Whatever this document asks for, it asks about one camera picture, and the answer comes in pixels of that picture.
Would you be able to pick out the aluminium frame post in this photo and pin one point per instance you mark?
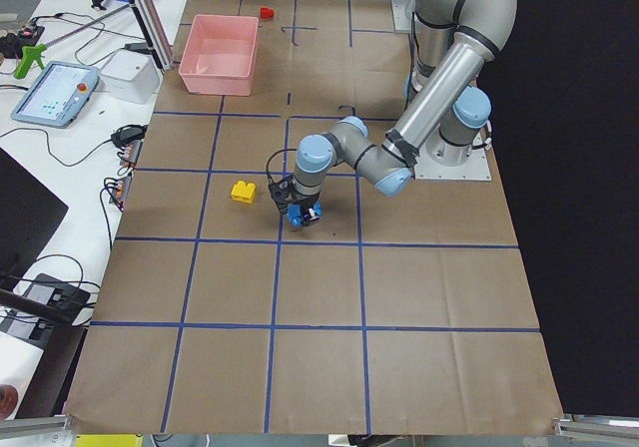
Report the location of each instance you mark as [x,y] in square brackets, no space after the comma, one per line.
[154,34]

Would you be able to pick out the red block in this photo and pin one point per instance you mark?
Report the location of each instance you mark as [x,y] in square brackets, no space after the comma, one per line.
[267,13]

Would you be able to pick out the pink plastic box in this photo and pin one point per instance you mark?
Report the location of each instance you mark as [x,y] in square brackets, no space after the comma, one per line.
[220,55]

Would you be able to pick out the teach pendant tablet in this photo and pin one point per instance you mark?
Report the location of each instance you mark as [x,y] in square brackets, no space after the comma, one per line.
[58,95]

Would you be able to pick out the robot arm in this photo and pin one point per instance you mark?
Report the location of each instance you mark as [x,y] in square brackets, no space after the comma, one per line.
[452,40]
[419,71]

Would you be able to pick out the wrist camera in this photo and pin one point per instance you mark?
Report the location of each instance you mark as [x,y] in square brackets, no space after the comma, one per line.
[281,193]

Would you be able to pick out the black monitor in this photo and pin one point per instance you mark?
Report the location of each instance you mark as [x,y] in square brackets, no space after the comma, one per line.
[30,215]

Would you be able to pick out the yellow two-stud block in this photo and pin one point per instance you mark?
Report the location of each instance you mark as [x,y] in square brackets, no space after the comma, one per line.
[243,192]

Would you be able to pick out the blue three-stud block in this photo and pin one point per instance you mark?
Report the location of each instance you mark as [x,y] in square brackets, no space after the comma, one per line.
[295,218]

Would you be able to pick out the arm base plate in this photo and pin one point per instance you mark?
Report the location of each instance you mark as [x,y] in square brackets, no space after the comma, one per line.
[441,161]
[402,15]

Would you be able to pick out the white square box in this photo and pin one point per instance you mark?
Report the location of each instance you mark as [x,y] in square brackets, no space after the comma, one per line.
[130,76]

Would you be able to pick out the green handled reacher grabber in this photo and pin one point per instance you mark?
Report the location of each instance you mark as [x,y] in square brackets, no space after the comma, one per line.
[33,54]

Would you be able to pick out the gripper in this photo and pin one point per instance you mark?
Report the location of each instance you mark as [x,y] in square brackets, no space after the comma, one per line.
[306,203]

